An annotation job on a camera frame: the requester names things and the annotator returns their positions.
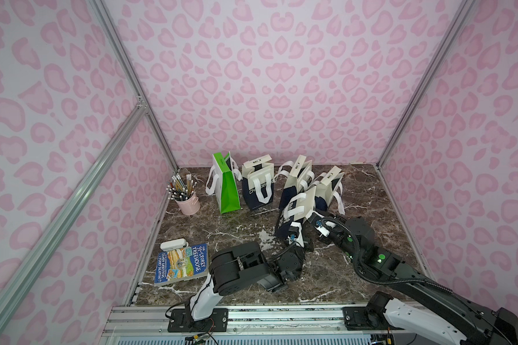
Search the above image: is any white small box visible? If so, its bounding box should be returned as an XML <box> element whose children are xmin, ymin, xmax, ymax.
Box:
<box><xmin>160</xmin><ymin>238</ymin><xmax>188</xmax><ymax>252</ymax></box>

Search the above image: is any aluminium frame rail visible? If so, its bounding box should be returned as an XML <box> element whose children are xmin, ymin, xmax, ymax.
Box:
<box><xmin>0</xmin><ymin>103</ymin><xmax>146</xmax><ymax>336</ymax></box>

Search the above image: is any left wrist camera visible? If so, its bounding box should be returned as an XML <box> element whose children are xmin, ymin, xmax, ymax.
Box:
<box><xmin>288</xmin><ymin>221</ymin><xmax>305</xmax><ymax>249</ymax></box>

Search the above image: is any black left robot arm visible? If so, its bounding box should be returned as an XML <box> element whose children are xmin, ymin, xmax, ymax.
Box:
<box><xmin>185</xmin><ymin>241</ymin><xmax>305</xmax><ymax>322</ymax></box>

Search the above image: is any beige navy bag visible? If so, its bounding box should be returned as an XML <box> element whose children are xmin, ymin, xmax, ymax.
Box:
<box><xmin>275</xmin><ymin>155</ymin><xmax>315</xmax><ymax>210</ymax></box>
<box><xmin>312</xmin><ymin>166</ymin><xmax>345</xmax><ymax>215</ymax></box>
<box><xmin>274</xmin><ymin>186</ymin><xmax>316</xmax><ymax>241</ymax></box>
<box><xmin>242</xmin><ymin>155</ymin><xmax>274</xmax><ymax>211</ymax></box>

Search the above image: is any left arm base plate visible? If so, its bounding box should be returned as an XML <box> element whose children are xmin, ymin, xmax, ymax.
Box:
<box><xmin>167</xmin><ymin>307</ymin><xmax>230</xmax><ymax>333</ymax></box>

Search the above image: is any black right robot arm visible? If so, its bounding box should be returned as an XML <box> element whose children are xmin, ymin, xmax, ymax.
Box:
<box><xmin>306</xmin><ymin>211</ymin><xmax>518</xmax><ymax>344</ymax></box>

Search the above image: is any pink pencil cup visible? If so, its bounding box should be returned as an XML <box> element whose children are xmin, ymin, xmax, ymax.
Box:
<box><xmin>168</xmin><ymin>173</ymin><xmax>201</xmax><ymax>216</ymax></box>

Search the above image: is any illustrated paperback book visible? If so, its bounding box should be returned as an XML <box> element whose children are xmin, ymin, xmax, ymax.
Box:
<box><xmin>154</xmin><ymin>243</ymin><xmax>209</xmax><ymax>286</ymax></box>

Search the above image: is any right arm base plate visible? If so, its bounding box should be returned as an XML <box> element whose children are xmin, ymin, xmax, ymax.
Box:
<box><xmin>342</xmin><ymin>303</ymin><xmax>400</xmax><ymax>331</ymax></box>

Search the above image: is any green white takeout bag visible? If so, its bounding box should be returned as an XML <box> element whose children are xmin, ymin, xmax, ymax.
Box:
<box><xmin>205</xmin><ymin>152</ymin><xmax>242</xmax><ymax>214</ymax></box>

